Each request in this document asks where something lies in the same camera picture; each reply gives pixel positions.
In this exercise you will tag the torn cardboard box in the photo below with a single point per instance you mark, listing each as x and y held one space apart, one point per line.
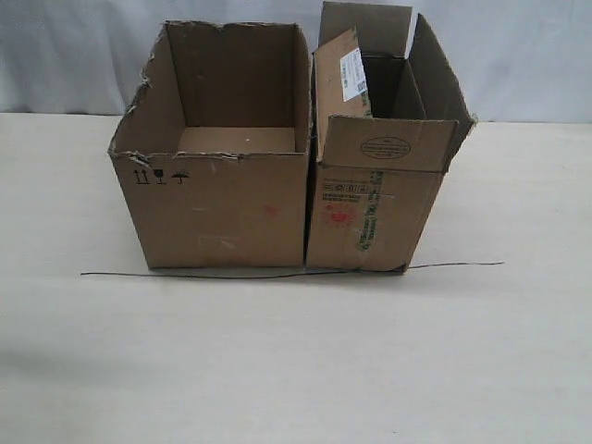
212 153

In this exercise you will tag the tall cardboard box with flaps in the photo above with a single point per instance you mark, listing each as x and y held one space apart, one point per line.
389 117

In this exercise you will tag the thin dark line marker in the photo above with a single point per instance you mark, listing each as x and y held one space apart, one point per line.
301 273

